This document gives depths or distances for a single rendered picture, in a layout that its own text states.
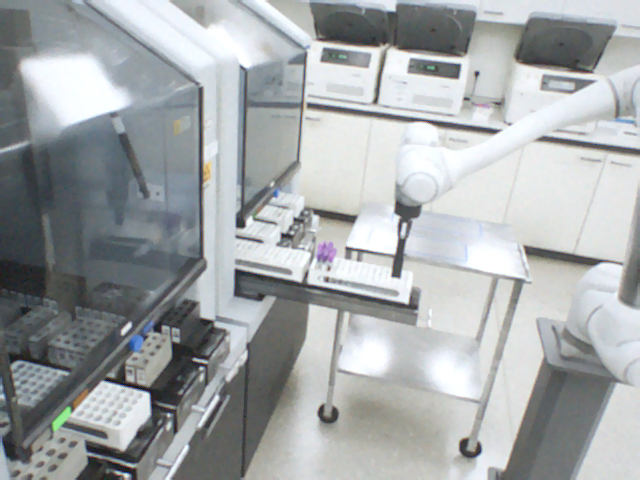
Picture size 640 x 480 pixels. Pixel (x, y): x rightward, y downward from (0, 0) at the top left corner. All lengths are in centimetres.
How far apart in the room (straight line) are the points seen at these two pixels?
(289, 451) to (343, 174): 227
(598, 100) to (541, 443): 106
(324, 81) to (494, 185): 137
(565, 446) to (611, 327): 56
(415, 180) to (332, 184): 277
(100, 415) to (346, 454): 128
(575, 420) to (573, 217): 233
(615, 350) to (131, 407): 111
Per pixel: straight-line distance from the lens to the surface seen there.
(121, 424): 107
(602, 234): 409
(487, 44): 431
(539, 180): 388
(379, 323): 240
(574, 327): 172
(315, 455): 217
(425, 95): 372
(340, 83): 377
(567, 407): 183
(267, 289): 160
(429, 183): 119
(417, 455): 226
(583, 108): 143
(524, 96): 374
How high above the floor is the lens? 161
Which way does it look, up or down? 25 degrees down
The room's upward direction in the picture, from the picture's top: 6 degrees clockwise
